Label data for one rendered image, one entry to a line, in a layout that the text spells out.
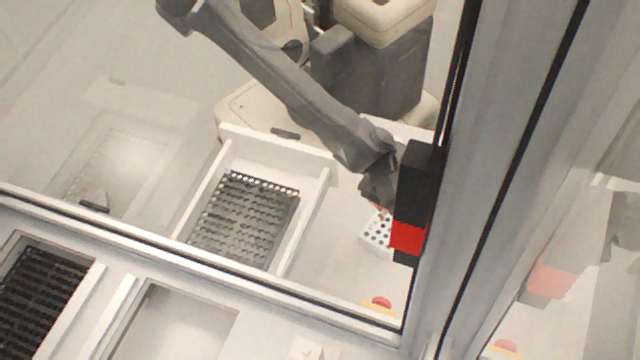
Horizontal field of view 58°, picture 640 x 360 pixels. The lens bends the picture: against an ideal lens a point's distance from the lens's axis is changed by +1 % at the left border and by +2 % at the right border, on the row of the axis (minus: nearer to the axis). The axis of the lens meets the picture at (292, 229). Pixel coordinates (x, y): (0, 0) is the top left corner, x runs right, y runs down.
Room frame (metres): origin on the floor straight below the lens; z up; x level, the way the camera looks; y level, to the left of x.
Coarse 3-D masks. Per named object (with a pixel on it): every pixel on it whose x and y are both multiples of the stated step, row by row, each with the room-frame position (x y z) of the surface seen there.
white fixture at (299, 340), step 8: (296, 336) 0.35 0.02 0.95; (296, 344) 0.31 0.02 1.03; (304, 344) 0.30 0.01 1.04; (312, 344) 0.30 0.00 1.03; (320, 344) 0.33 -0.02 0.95; (296, 352) 0.30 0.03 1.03; (304, 352) 0.29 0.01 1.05; (312, 352) 0.29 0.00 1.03; (320, 352) 0.29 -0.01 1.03; (328, 352) 0.31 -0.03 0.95; (336, 352) 0.31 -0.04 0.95
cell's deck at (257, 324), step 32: (0, 224) 0.70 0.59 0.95; (32, 224) 0.69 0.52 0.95; (0, 256) 0.63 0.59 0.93; (96, 256) 0.59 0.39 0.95; (128, 256) 0.57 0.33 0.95; (96, 288) 0.52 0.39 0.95; (192, 288) 0.48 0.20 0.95; (96, 320) 0.45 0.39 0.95; (128, 320) 0.45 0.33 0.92; (256, 320) 0.40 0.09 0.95; (288, 320) 0.38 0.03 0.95; (64, 352) 0.40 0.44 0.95; (96, 352) 0.39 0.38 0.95; (224, 352) 0.35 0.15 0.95; (256, 352) 0.34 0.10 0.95; (288, 352) 0.33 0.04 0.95; (352, 352) 0.31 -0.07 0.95; (384, 352) 0.30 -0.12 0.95
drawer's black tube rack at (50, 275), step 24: (48, 264) 0.61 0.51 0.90; (0, 288) 0.58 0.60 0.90; (24, 288) 0.57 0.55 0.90; (48, 288) 0.56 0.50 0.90; (72, 288) 0.55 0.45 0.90; (0, 312) 0.52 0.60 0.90; (24, 312) 0.51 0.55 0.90; (48, 312) 0.50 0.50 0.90; (0, 336) 0.47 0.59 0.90; (24, 336) 0.46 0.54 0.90
